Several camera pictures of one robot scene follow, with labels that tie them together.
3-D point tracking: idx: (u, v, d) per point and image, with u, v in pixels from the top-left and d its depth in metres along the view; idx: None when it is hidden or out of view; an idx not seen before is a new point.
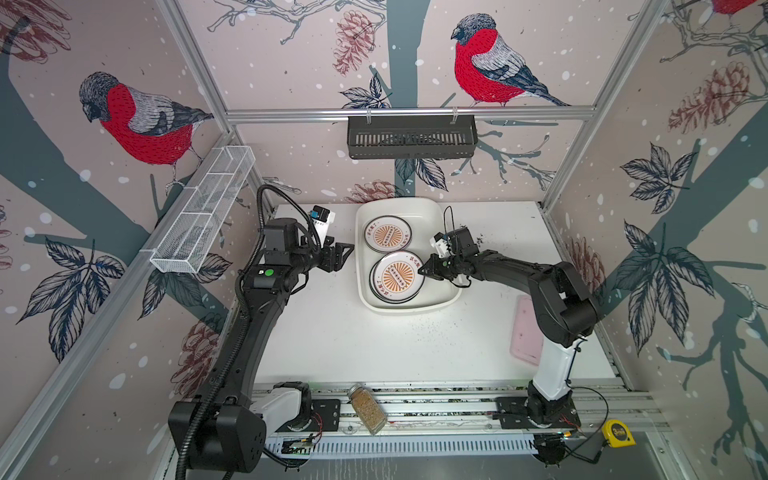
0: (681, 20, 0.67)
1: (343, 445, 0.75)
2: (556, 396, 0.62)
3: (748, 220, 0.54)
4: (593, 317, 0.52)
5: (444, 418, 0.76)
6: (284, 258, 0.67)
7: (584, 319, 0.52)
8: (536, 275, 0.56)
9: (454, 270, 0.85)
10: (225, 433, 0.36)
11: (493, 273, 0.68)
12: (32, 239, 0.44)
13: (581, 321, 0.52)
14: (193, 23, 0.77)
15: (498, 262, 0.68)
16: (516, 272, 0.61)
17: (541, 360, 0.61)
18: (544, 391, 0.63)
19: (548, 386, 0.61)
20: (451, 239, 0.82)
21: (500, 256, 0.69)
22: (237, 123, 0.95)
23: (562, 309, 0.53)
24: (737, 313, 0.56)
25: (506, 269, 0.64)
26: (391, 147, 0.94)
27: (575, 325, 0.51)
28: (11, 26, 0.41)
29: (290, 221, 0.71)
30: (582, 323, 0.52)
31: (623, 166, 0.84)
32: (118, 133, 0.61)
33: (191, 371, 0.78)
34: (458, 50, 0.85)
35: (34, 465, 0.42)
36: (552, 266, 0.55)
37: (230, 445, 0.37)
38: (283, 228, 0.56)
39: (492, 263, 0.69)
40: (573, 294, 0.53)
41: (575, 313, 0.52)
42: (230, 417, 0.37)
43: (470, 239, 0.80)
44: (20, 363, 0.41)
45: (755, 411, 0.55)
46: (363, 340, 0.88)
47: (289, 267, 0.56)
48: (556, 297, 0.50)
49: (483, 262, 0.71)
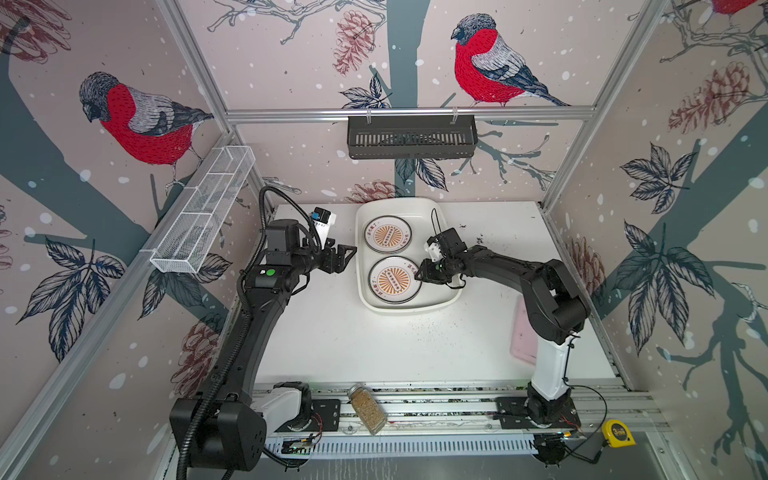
0: (681, 20, 0.67)
1: (343, 445, 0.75)
2: (556, 393, 0.62)
3: (748, 220, 0.54)
4: (583, 313, 0.53)
5: (444, 418, 0.76)
6: (285, 258, 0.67)
7: (574, 316, 0.53)
8: (528, 274, 0.56)
9: (447, 272, 0.85)
10: (225, 430, 0.36)
11: (487, 271, 0.66)
12: (32, 239, 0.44)
13: (572, 317, 0.53)
14: (193, 23, 0.77)
15: (488, 259, 0.68)
16: (505, 271, 0.61)
17: (538, 360, 0.61)
18: (544, 391, 0.63)
19: (547, 386, 0.61)
20: (438, 240, 0.83)
21: (490, 253, 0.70)
22: (237, 123, 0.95)
23: (553, 306, 0.54)
24: (737, 314, 0.56)
25: (495, 268, 0.64)
26: (391, 147, 0.94)
27: (568, 322, 0.52)
28: (11, 26, 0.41)
29: (291, 222, 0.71)
30: (574, 320, 0.53)
31: (623, 166, 0.84)
32: (118, 133, 0.61)
33: (191, 371, 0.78)
34: (458, 50, 0.85)
35: (35, 465, 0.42)
36: (544, 264, 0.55)
37: (230, 442, 0.37)
38: (284, 228, 0.57)
39: (485, 261, 0.68)
40: (563, 292, 0.54)
41: (566, 310, 0.53)
42: (232, 413, 0.37)
43: (457, 238, 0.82)
44: (20, 363, 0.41)
45: (755, 411, 0.55)
46: (363, 340, 0.88)
47: (290, 267, 0.57)
48: (548, 296, 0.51)
49: (474, 258, 0.71)
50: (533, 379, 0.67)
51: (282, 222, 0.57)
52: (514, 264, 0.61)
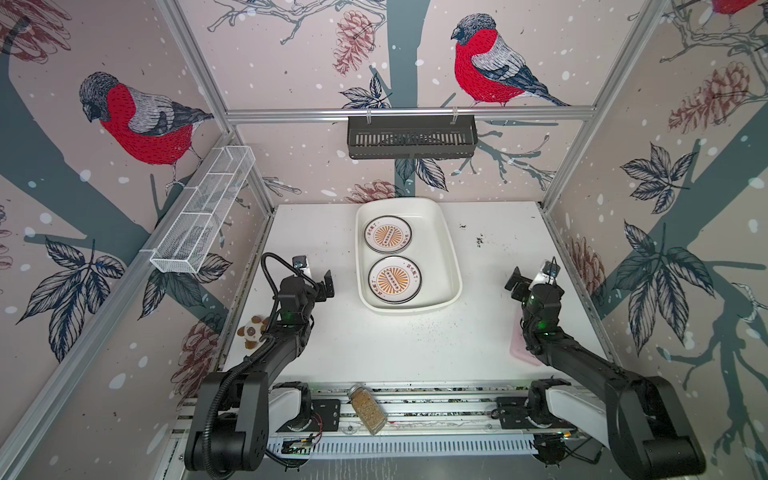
0: (681, 20, 0.67)
1: (343, 445, 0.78)
2: (558, 414, 0.60)
3: (748, 220, 0.54)
4: (687, 462, 0.39)
5: (445, 418, 0.76)
6: (300, 319, 0.71)
7: (672, 459, 0.40)
8: (619, 382, 0.47)
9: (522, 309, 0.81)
10: (248, 399, 0.42)
11: (566, 362, 0.57)
12: (32, 239, 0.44)
13: (670, 461, 0.40)
14: (193, 23, 0.77)
15: (570, 351, 0.59)
16: (588, 369, 0.52)
17: (576, 406, 0.56)
18: (552, 403, 0.62)
19: (558, 409, 0.60)
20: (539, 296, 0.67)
21: (577, 345, 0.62)
22: (237, 123, 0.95)
23: (643, 428, 0.45)
24: (737, 313, 0.56)
25: (575, 362, 0.55)
26: (390, 147, 0.95)
27: (662, 458, 0.40)
28: (11, 26, 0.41)
29: (300, 282, 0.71)
30: (672, 462, 0.39)
31: (623, 166, 0.84)
32: (118, 133, 0.61)
33: (191, 371, 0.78)
34: (458, 50, 0.85)
35: (34, 466, 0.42)
36: (642, 379, 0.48)
37: (246, 422, 0.41)
38: (295, 295, 0.67)
39: (567, 353, 0.59)
40: (665, 423, 0.41)
41: (663, 449, 0.40)
42: (254, 391, 0.42)
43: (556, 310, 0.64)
44: (21, 362, 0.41)
45: (755, 411, 0.55)
46: (362, 340, 0.88)
47: (306, 325, 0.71)
48: (641, 422, 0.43)
49: (556, 347, 0.61)
50: (558, 388, 0.66)
51: (290, 282, 0.68)
52: (601, 364, 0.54)
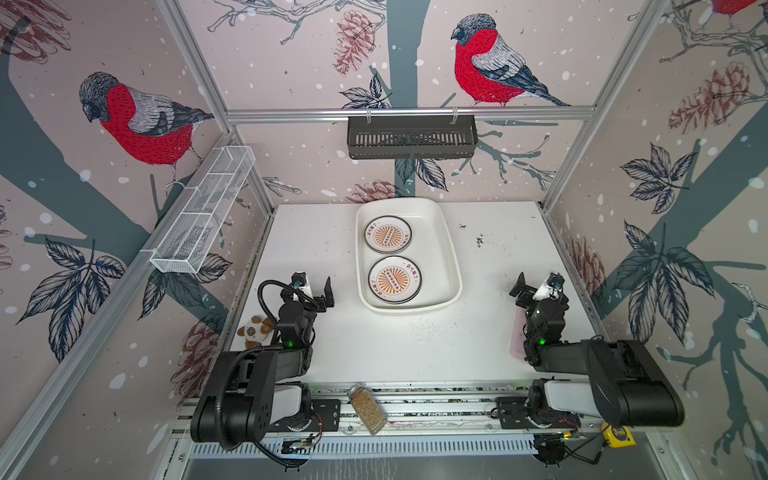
0: (681, 20, 0.67)
1: (343, 445, 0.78)
2: (558, 407, 0.60)
3: (748, 220, 0.54)
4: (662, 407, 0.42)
5: (445, 418, 0.76)
6: (300, 343, 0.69)
7: (648, 403, 0.42)
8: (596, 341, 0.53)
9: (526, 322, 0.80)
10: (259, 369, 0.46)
11: (558, 357, 0.61)
12: (32, 239, 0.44)
13: (647, 404, 0.42)
14: (193, 23, 0.77)
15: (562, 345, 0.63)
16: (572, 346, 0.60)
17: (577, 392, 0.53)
18: (551, 398, 0.62)
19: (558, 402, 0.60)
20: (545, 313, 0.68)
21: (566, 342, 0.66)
22: (237, 123, 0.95)
23: (617, 372, 0.49)
24: (737, 314, 0.56)
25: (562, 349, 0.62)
26: (390, 147, 0.95)
27: (638, 398, 0.43)
28: (11, 26, 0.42)
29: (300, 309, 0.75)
30: (648, 407, 0.42)
31: (623, 166, 0.84)
32: (118, 133, 0.61)
33: (191, 371, 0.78)
34: (458, 50, 0.85)
35: (34, 466, 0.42)
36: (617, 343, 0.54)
37: (254, 389, 0.44)
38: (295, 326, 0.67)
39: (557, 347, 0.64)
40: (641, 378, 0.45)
41: (641, 393, 0.43)
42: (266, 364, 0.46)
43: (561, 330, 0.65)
44: (21, 363, 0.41)
45: (755, 411, 0.55)
46: (362, 340, 0.88)
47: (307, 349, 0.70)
48: (616, 368, 0.49)
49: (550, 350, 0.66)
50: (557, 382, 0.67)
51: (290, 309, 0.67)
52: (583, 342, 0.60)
